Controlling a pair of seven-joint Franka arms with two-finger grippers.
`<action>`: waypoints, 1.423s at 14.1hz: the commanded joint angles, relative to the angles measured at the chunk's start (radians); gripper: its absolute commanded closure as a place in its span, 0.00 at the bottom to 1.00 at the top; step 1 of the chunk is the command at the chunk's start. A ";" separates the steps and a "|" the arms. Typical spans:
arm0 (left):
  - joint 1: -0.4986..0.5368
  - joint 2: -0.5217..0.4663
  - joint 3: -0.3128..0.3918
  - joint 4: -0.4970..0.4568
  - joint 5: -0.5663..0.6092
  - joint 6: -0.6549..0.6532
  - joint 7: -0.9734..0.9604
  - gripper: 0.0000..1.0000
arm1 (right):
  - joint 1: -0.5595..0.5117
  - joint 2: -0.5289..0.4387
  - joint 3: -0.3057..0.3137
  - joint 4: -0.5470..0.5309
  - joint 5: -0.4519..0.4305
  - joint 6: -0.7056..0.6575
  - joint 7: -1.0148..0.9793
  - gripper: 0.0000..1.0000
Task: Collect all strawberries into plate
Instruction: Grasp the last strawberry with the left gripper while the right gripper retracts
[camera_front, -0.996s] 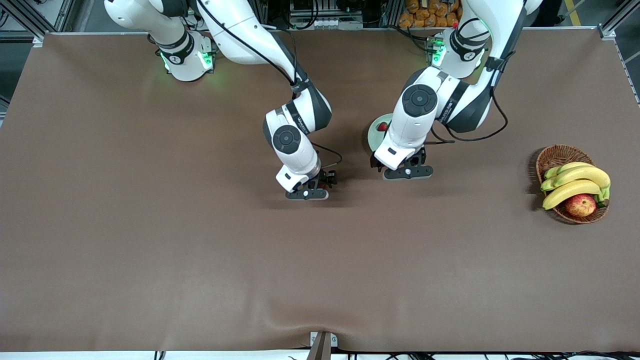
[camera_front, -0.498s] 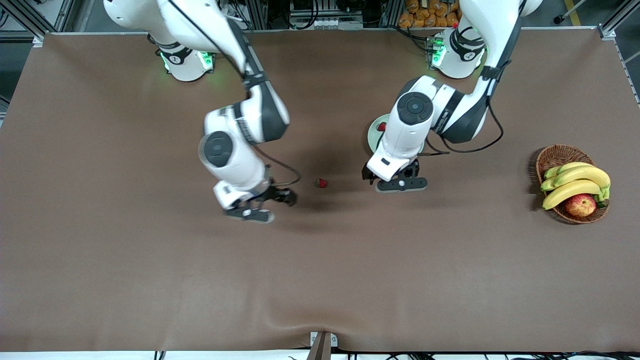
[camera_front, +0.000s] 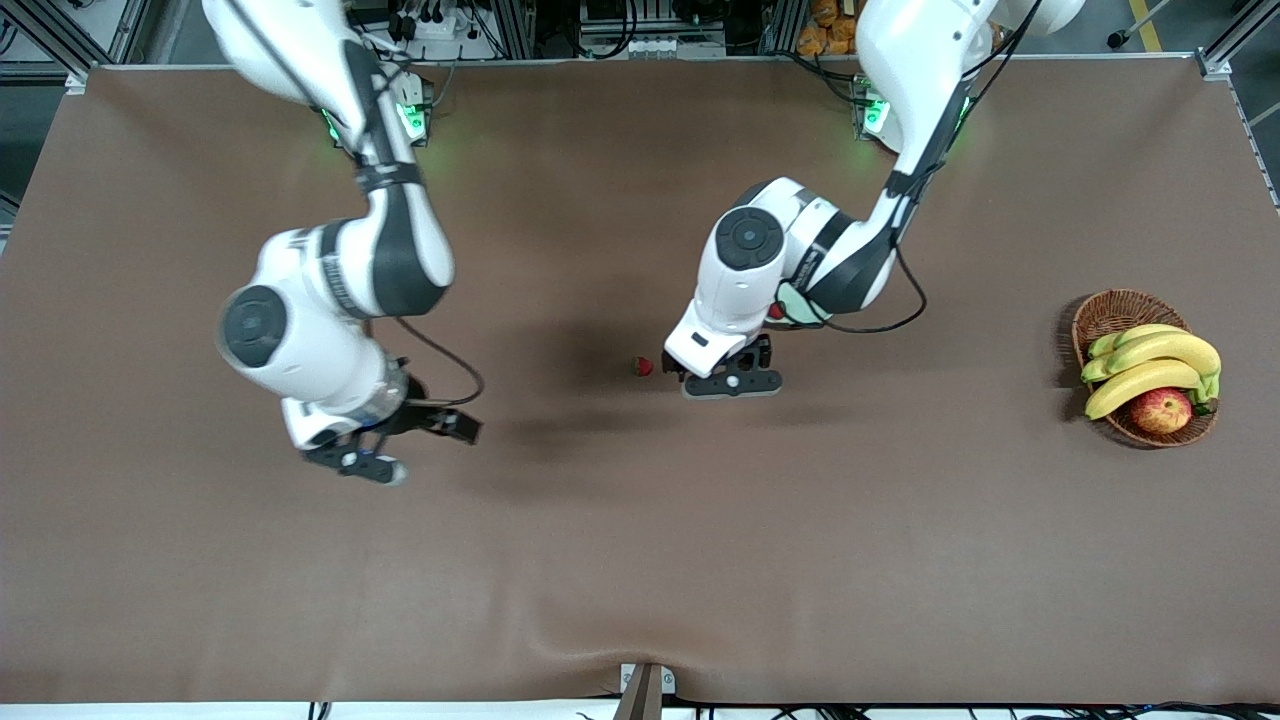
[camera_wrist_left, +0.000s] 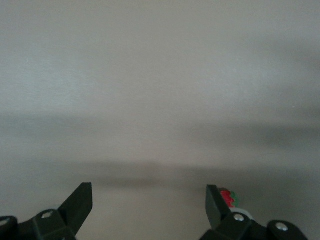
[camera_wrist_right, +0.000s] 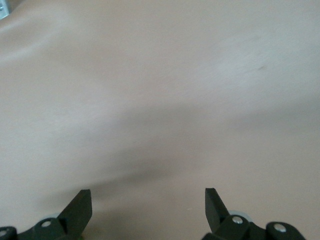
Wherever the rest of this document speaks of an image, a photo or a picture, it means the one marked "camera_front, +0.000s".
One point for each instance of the pile of orange items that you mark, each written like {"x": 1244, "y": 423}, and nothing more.
{"x": 830, "y": 30}

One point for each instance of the white terminal block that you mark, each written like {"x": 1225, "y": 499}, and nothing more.
{"x": 650, "y": 46}

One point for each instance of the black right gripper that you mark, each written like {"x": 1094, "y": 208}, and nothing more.
{"x": 418, "y": 417}

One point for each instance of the metal bracket with post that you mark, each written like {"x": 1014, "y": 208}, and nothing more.
{"x": 645, "y": 695}

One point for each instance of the red yellow apple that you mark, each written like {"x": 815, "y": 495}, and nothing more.
{"x": 1160, "y": 412}

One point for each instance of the white power strip with plugs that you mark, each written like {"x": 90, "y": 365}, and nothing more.
{"x": 440, "y": 28}

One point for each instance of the aluminium frame post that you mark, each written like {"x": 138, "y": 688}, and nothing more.
{"x": 782, "y": 25}
{"x": 512, "y": 25}

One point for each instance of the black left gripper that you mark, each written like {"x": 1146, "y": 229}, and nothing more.
{"x": 757, "y": 353}

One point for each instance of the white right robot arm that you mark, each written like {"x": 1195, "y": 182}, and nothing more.
{"x": 300, "y": 330}

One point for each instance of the yellow banana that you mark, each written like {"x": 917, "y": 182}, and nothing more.
{"x": 1140, "y": 380}
{"x": 1145, "y": 332}
{"x": 1170, "y": 348}

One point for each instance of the brown wicker basket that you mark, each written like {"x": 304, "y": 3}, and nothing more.
{"x": 1110, "y": 318}

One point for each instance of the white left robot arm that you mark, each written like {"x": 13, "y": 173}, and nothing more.
{"x": 745, "y": 290}

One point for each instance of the brown table cover mat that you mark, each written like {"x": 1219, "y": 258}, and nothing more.
{"x": 600, "y": 550}

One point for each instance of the light green round plate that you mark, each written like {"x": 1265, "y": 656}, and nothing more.
{"x": 803, "y": 313}

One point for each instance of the aluminium frame rail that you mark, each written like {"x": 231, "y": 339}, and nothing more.
{"x": 1215, "y": 62}
{"x": 128, "y": 30}

